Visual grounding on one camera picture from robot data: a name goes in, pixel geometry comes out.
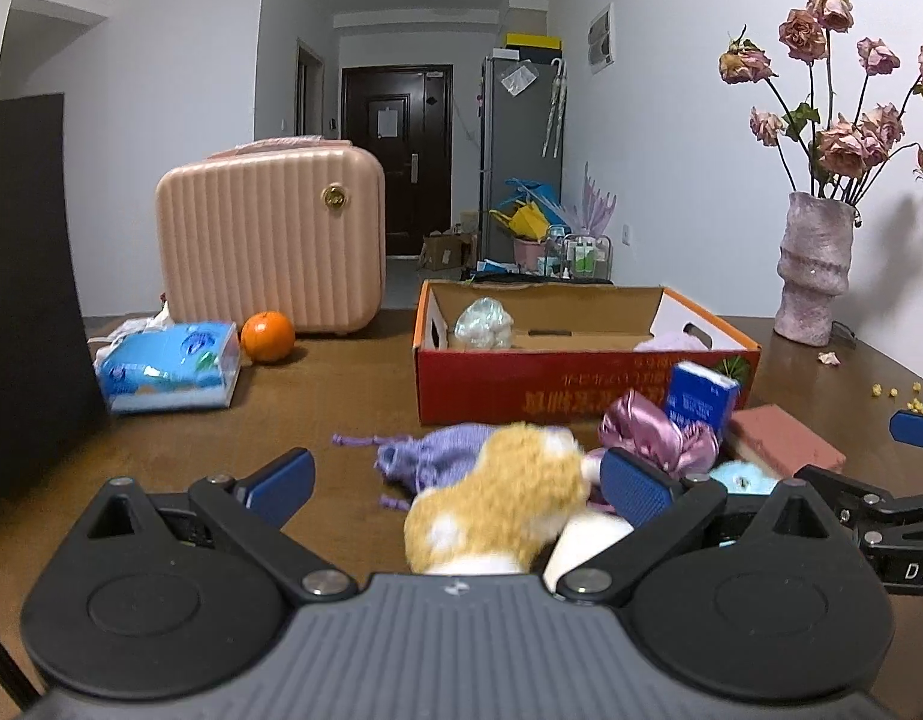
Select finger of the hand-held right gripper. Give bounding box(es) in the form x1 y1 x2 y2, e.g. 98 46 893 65
795 465 923 550
888 409 923 453

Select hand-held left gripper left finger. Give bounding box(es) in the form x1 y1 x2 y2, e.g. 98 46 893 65
86 448 357 605

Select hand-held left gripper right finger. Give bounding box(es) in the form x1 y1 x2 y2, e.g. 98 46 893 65
551 448 841 605

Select pink satin scrunchie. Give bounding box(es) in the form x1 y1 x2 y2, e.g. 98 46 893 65
597 390 721 475

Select pink layered sponge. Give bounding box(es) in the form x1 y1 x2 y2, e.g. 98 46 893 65
720 403 848 481

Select light blue fluffy cloth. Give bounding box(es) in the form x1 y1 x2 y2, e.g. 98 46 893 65
707 460 784 496

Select blue and white carton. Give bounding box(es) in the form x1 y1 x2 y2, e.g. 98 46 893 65
662 361 741 440

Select yellow and white plush toy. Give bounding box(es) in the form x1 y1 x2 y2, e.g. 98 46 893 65
403 424 635 593

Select purple knitted drawstring pouch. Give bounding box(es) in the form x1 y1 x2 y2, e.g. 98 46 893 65
332 424 500 511

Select red cardboard box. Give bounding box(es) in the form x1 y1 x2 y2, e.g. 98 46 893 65
412 279 762 427

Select yellow crumbs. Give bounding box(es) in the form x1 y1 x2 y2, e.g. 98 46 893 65
870 381 923 415

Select orange fruit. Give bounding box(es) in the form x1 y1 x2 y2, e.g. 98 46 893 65
240 310 296 365

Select lavender fluffy cloth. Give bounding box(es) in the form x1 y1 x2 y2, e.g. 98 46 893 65
632 328 713 353

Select blue tissue pack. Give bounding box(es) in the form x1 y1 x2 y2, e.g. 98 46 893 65
90 306 242 417

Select pink textured vase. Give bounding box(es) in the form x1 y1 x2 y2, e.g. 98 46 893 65
774 191 856 347

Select clear bag of cotton balls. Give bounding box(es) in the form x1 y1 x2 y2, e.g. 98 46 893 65
451 297 515 350

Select cart with bottles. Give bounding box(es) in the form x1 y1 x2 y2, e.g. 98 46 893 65
540 229 616 282

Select pink ribbed suitcase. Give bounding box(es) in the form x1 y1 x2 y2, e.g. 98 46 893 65
155 136 387 337

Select brown cardboard box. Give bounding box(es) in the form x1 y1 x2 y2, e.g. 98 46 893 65
418 229 477 271

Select dried pink rose bouquet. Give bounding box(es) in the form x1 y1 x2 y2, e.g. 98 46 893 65
718 0 923 203

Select yellow bag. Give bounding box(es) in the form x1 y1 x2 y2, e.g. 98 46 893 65
491 201 548 241

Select purple feather decoration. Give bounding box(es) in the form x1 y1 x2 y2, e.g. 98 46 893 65
562 161 618 237

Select dark brown entrance door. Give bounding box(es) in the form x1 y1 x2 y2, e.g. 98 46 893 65
341 65 453 257

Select blue bag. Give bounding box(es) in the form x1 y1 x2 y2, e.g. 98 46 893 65
504 176 563 211

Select black paper bag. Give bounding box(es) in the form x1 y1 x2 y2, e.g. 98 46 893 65
0 0 110 533

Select grey refrigerator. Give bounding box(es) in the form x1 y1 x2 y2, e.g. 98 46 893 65
480 47 566 265

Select folded white umbrella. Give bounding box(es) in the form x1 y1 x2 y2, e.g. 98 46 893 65
542 56 569 158

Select clear plastic bag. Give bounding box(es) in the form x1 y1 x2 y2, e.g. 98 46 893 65
498 60 539 97

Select side door frame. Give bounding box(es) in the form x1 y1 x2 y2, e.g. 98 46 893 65
296 39 326 137

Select white wall panel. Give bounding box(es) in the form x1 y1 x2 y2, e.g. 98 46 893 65
585 4 616 74

